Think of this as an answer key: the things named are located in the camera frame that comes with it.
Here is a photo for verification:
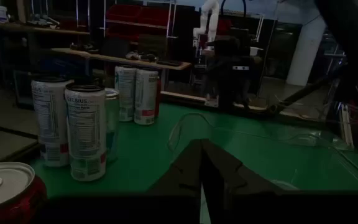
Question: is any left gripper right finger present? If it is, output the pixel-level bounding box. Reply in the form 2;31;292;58
202;139;281;224

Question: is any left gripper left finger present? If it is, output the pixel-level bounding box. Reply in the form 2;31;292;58
147;139;203;224

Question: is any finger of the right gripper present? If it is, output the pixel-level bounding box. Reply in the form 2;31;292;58
233;79;250;110
218;79;234;110

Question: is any white Celsius can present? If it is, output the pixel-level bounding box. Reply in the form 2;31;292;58
31;76;74;168
64;83;108;182
134;67;160;126
114;65;137;122

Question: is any silver blue energy drink can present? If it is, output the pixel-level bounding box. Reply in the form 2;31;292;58
104;88;121;162

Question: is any green table mat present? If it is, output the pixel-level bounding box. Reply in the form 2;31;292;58
29;102;358;224

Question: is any black keyboard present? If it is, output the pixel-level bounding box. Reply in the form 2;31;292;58
156;58;183;67

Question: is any clear plastic bin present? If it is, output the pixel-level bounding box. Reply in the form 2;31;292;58
167;111;358;191

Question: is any white round pillar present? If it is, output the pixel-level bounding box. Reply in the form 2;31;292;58
286;15;328;87

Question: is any red storage bin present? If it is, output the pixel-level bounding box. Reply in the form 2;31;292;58
106;24;142;41
139;6;171;27
106;4;142;23

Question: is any black bench device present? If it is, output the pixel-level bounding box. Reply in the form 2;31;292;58
125;50;158;63
69;42;101;53

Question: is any metal shelf rack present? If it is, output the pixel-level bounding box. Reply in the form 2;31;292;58
75;0;180;41

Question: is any white aluminium strip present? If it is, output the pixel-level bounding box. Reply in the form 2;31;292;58
339;104;356;149

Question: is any wooden workbench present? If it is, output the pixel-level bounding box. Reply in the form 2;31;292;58
50;47;193;71

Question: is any dark computer monitor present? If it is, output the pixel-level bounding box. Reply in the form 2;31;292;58
12;70;42;110

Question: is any wooden shelf board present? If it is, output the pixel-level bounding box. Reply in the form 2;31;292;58
0;22;90;35

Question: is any white plastic bottle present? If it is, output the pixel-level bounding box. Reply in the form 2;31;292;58
0;5;9;23

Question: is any black frame strut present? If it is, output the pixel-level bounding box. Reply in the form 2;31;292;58
268;79;333;116

